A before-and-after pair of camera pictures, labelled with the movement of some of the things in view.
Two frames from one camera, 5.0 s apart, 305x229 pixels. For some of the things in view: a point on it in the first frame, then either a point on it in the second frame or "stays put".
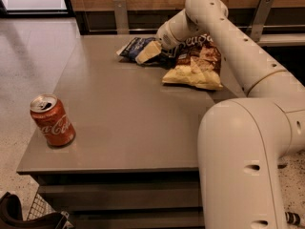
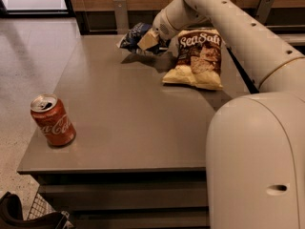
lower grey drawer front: (137, 219) stays put
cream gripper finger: (150, 51) → (149, 40)
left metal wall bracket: (121, 16) stays put
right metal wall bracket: (262, 13) stays put
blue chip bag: (129, 52) → (132, 36)
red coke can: (51, 117) stays put
